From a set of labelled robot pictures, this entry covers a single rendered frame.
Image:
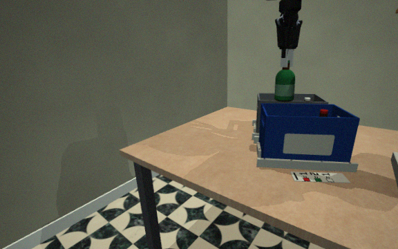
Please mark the dark grey divided crate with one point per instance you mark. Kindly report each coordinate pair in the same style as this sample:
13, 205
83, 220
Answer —
298, 99

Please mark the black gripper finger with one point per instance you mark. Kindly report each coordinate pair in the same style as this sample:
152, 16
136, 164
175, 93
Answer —
294, 39
283, 35

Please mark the red bottle with pink label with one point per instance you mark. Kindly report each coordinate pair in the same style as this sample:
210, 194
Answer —
323, 113

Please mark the green bottle with pale green label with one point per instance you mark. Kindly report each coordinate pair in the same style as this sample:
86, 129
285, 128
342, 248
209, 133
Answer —
284, 85

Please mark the white paper pick list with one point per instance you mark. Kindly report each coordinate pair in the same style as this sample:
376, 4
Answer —
319, 177

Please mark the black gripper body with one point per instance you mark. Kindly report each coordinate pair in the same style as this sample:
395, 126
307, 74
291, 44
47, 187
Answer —
289, 8

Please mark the dark blue crate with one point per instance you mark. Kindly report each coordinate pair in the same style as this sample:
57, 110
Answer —
286, 132

